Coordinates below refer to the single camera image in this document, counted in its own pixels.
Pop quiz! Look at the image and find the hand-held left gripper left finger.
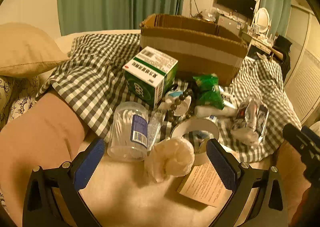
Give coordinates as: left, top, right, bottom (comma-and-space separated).
22, 138, 107, 227

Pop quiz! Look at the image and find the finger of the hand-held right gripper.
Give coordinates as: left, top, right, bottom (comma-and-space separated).
282, 123, 320, 189
301, 126, 320, 151

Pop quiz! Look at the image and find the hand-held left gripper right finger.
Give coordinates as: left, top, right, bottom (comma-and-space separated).
206, 138, 289, 227

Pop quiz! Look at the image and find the white cloth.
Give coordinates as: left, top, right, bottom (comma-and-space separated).
144, 136, 195, 183

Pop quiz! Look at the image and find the clear plastic packet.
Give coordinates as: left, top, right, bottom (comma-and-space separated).
230, 95, 270, 147

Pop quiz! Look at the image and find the clear cotton swab jar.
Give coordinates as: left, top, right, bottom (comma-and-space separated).
107, 101, 150, 162

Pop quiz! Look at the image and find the white tape roll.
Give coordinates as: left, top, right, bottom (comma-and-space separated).
170, 118, 220, 166

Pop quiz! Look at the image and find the white tube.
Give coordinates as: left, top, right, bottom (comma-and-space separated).
194, 105, 238, 118

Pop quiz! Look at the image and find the green packet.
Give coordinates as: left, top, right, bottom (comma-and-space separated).
192, 74, 225, 110

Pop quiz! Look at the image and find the dark bead bracelet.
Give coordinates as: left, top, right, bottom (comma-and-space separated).
166, 88, 194, 125

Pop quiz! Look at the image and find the green white box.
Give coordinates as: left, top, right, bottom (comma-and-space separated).
122, 46, 178, 108

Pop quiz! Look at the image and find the cardboard box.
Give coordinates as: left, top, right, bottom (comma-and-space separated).
139, 13, 250, 87

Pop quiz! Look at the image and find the paper sheet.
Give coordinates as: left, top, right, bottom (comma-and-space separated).
176, 161, 233, 208

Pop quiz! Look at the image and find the cream fleece blanket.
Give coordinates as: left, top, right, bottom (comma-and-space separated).
50, 142, 283, 227

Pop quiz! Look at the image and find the person's left leg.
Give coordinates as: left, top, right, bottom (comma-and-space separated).
0, 90, 90, 227

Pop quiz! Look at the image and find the white wardrobe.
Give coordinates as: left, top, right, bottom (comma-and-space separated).
282, 4, 320, 125

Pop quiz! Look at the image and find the long clear packet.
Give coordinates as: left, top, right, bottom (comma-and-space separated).
147, 107, 166, 152

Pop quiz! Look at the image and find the checked blanket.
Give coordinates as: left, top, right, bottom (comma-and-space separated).
36, 33, 302, 164

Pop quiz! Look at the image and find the wooden chair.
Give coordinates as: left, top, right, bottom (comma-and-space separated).
269, 47, 284, 62

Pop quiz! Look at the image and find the chair with black clothes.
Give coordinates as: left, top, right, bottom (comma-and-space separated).
271, 35, 293, 82

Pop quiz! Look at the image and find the floral bedding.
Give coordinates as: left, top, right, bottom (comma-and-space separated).
0, 75, 40, 127

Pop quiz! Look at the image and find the white dressing table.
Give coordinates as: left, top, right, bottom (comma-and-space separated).
241, 23, 280, 55

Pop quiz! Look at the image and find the white oval mirror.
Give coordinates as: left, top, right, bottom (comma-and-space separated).
252, 7, 272, 35

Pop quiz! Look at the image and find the beige pillow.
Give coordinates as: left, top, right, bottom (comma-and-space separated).
0, 22, 70, 78

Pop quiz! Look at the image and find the black television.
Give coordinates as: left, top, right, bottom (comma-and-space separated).
216, 0, 257, 20

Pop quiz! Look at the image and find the clear plastic bag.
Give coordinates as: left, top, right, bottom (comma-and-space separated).
197, 9, 218, 21

